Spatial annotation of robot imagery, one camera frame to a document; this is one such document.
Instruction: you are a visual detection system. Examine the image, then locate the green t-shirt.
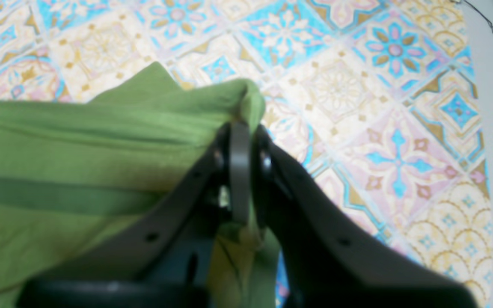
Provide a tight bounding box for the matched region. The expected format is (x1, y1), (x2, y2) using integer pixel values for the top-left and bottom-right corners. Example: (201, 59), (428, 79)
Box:
(0, 62), (266, 308)

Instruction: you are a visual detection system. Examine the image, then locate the patterned tile tablecloth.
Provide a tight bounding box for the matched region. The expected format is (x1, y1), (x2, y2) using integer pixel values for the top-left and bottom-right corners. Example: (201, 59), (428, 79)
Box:
(0, 0), (493, 308)

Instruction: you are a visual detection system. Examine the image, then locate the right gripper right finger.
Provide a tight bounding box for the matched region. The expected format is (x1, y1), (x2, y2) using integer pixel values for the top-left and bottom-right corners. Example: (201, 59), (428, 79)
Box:
(253, 125), (477, 308)

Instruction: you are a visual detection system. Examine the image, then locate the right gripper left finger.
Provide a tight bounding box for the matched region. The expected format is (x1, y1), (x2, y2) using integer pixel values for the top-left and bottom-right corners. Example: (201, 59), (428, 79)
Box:
(15, 122), (250, 308)

